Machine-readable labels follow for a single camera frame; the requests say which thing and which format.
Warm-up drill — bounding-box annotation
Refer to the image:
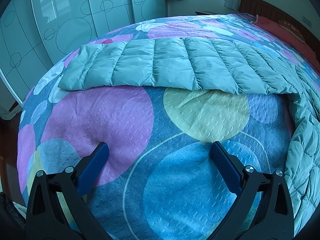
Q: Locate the dark wooden nightstand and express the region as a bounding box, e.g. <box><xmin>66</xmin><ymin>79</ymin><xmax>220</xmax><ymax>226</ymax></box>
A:
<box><xmin>195</xmin><ymin>11</ymin><xmax>217</xmax><ymax>15</ymax></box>

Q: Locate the red pillow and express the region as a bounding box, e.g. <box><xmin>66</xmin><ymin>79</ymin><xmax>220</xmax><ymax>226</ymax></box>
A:
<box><xmin>253</xmin><ymin>15</ymin><xmax>319</xmax><ymax>72</ymax></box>

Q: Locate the light green puffer jacket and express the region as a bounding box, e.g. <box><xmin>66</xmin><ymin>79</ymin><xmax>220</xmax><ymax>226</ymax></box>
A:
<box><xmin>57</xmin><ymin>36</ymin><xmax>320</xmax><ymax>235</ymax></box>

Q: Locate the dark wooden headboard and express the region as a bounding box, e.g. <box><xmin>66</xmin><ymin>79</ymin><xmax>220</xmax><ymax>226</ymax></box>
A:
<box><xmin>239</xmin><ymin>0</ymin><xmax>319</xmax><ymax>59</ymax></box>

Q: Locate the wall socket plate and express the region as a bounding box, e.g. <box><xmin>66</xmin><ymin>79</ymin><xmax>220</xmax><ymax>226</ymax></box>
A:
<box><xmin>302</xmin><ymin>16</ymin><xmax>312</xmax><ymax>28</ymax></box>

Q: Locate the small red embroidered cushion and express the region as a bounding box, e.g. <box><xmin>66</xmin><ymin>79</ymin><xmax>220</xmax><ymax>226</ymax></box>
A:
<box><xmin>278</xmin><ymin>20</ymin><xmax>305</xmax><ymax>43</ymax></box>

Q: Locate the glossy white wardrobe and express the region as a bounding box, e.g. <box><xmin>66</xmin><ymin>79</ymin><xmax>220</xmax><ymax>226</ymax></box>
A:
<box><xmin>1</xmin><ymin>0</ymin><xmax>165</xmax><ymax>103</ymax></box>

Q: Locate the colourful circle pattern bedspread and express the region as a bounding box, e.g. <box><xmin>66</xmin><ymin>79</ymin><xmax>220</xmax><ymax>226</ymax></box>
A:
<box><xmin>17</xmin><ymin>13</ymin><xmax>320</xmax><ymax>240</ymax></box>

